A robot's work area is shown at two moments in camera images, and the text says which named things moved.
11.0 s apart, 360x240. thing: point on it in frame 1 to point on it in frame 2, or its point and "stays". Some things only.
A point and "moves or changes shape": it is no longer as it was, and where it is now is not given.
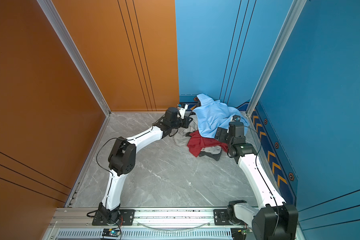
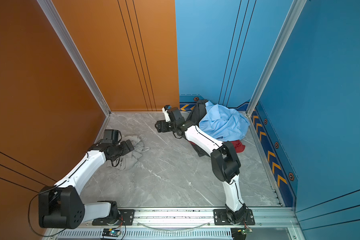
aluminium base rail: x=178 y=224 stays
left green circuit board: x=110 y=232 stays
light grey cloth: x=182 y=137 moves or changes shape
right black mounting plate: x=221 y=217 stays
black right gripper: x=223 y=133 to x=160 y=127
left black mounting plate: x=127 y=217 stays
